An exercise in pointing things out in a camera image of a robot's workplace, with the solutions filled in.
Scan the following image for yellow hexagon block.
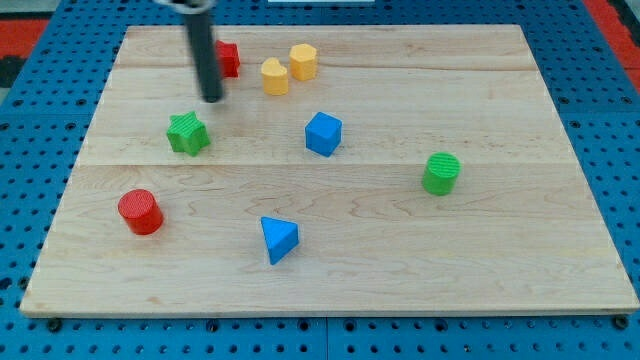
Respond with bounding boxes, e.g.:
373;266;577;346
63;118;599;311
289;43;318;81

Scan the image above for blue cube block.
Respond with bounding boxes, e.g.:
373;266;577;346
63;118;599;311
305;112;343;157

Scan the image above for green star block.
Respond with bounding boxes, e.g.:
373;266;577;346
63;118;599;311
166;111;211;157

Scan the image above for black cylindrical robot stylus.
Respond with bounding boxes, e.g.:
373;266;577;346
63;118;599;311
183;0;224;103

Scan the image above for red cylinder block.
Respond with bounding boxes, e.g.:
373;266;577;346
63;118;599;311
117;189;164;235

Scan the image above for light wooden board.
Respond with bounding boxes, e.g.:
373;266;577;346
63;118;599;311
20;25;639;318

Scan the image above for yellow heart block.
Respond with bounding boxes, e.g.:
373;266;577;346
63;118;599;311
261;57;289;96

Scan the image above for blue triangle block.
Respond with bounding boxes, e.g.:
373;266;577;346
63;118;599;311
260;217;299;265

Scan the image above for red star block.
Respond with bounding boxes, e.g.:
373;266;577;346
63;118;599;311
215;40;240;78

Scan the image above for green cylinder block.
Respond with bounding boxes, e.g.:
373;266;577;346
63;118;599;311
422;152;461;196

